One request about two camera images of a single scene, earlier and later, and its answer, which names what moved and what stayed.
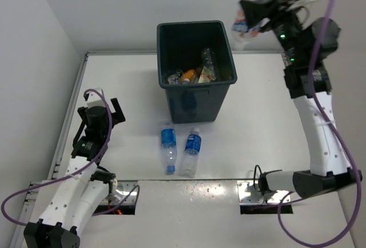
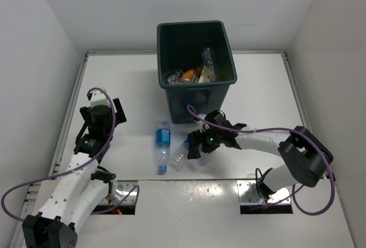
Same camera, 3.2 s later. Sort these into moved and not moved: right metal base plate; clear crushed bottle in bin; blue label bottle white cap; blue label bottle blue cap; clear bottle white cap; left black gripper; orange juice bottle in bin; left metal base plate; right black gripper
Moved: blue label bottle white cap; blue label bottle blue cap; right black gripper
Not moved: clear bottle white cap; left black gripper; orange juice bottle in bin; clear crushed bottle in bin; left metal base plate; right metal base plate
